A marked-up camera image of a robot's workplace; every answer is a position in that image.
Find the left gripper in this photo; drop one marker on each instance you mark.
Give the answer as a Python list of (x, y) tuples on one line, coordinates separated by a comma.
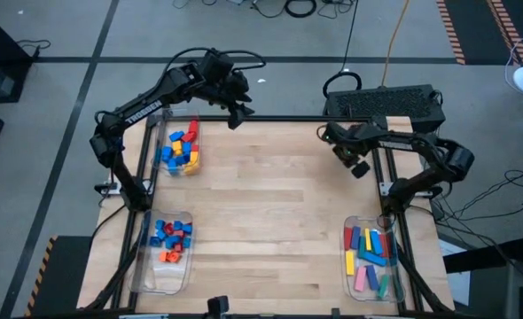
[(224, 82)]

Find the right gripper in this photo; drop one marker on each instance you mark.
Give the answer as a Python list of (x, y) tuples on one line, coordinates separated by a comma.
[(348, 139)]

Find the red long wooden block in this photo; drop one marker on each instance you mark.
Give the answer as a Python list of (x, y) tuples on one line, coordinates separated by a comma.
[(348, 238), (384, 244)]

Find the yellow long wooden block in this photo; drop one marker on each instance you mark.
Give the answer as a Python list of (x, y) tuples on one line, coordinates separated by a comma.
[(368, 239), (350, 262)]

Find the light blue long block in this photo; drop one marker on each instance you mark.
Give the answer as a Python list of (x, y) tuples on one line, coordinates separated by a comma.
[(377, 242), (373, 258)]

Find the teal long wooden block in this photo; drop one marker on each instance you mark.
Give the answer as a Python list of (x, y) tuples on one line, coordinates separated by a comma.
[(361, 247)]

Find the small blue plastic brick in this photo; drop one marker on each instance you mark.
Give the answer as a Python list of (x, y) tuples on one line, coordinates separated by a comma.
[(174, 239), (161, 234), (155, 241), (186, 243), (177, 225), (169, 245)]

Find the pink long wooden block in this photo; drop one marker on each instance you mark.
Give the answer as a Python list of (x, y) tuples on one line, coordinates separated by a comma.
[(360, 278)]

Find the small red plastic brick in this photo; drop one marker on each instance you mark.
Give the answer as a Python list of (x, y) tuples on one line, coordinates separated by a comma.
[(179, 233), (178, 247), (168, 228)]

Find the green long wooden block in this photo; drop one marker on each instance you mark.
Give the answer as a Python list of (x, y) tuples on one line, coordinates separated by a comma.
[(383, 286)]

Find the clear plastic bin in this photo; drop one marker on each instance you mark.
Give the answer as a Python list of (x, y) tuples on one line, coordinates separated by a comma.
[(374, 297), (159, 279), (168, 119)]

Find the small orange plastic brick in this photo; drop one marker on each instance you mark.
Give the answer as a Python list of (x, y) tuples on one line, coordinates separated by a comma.
[(174, 256), (163, 256)]

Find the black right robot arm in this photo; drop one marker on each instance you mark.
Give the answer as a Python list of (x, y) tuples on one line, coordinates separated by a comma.
[(421, 144)]

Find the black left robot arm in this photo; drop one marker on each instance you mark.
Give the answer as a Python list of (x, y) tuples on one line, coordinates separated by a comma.
[(144, 113)]

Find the black perforated computer case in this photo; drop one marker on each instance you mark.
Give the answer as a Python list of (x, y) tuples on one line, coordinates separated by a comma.
[(383, 106)]

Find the black floor mat striped edges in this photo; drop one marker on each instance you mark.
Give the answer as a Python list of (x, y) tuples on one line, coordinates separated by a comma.
[(474, 26), (60, 283)]

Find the black desk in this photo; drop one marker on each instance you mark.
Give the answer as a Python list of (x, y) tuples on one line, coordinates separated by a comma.
[(483, 257)]

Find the small black box device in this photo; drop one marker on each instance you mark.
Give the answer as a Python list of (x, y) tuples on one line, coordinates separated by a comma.
[(217, 305)]

